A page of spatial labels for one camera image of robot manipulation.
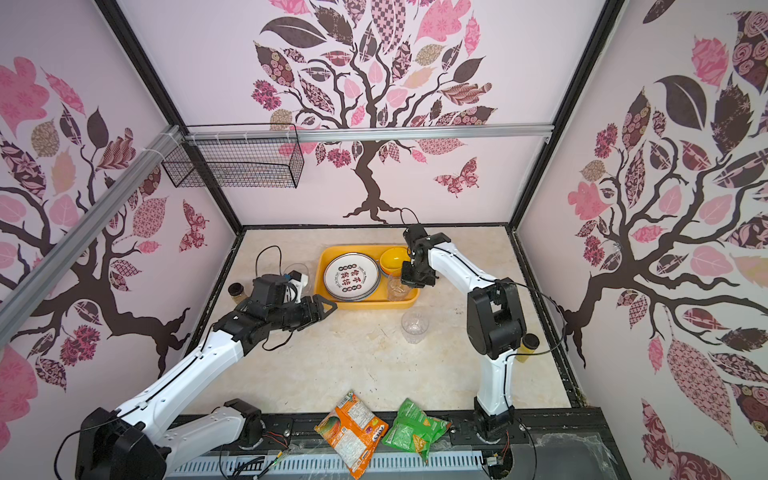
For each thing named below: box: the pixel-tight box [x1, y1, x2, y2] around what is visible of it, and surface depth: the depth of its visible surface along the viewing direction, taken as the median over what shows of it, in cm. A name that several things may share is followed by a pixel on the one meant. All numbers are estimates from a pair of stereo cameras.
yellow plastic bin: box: [314, 245, 420, 309], surface depth 102 cm
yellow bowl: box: [379, 247, 411, 276], surface depth 106 cm
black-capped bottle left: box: [228, 282, 248, 304], surface depth 92 cm
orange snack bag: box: [314, 390, 389, 480], surface depth 73 cm
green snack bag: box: [382, 398, 452, 464], surface depth 71 cm
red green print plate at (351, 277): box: [323, 252, 381, 302], surface depth 103 cm
